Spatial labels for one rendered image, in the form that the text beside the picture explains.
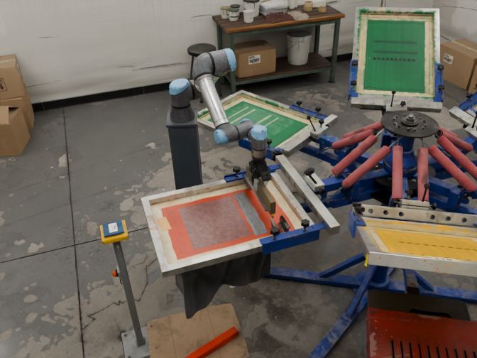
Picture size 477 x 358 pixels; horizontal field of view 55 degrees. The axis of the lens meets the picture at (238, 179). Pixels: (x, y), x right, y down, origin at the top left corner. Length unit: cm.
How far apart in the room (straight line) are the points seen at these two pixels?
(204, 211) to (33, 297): 162
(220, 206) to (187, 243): 33
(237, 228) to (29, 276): 192
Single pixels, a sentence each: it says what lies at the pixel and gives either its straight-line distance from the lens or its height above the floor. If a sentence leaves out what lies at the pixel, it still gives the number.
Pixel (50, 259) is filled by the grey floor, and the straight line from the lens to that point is 388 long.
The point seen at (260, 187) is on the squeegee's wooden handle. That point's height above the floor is 114.
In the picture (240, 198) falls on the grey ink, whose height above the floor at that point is 96.
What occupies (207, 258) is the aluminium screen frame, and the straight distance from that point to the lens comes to 217.
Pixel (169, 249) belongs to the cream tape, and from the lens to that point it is 229.
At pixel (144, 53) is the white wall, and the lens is 597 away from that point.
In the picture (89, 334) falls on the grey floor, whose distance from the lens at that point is 329.
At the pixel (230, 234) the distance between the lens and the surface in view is 234.
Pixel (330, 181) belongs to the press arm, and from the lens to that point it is 257.
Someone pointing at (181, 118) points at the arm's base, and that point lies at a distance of 279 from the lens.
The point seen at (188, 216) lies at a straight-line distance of 246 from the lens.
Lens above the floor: 253
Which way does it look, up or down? 36 degrees down
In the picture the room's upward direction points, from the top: 2 degrees counter-clockwise
